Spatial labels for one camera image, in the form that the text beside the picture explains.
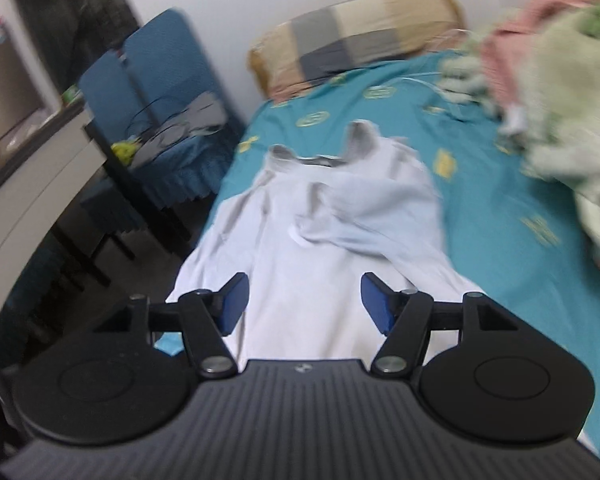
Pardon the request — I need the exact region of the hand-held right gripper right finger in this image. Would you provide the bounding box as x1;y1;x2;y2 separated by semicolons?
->
360;272;521;376

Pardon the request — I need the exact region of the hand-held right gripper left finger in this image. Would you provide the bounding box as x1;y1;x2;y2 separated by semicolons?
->
92;272;251;378

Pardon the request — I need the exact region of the white shirt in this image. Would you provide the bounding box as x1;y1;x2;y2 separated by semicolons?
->
166;120;600;461

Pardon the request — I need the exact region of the teal patterned bed sheet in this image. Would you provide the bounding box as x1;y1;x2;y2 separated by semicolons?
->
152;52;600;466

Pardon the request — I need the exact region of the yellow-green small item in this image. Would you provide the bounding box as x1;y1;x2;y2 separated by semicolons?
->
111;141;140;163

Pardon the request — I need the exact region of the grey cloth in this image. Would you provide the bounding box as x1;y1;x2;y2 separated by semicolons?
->
130;91;228;171

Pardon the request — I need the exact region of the white desk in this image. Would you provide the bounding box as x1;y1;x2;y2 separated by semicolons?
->
0;102;106;361

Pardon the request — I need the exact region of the blue covered chair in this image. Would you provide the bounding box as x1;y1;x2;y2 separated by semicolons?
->
122;7;246;211
77;51;131;133

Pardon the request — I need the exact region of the checkered pillow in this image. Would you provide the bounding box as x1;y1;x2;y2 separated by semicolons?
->
247;0;468;101

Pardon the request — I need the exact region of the green plush blanket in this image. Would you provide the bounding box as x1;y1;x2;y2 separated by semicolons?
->
437;2;600;281

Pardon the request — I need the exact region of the pink fuzzy blanket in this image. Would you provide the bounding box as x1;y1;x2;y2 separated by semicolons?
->
472;0;600;106

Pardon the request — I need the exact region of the thin white cable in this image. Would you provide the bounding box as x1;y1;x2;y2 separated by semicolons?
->
400;30;476;111

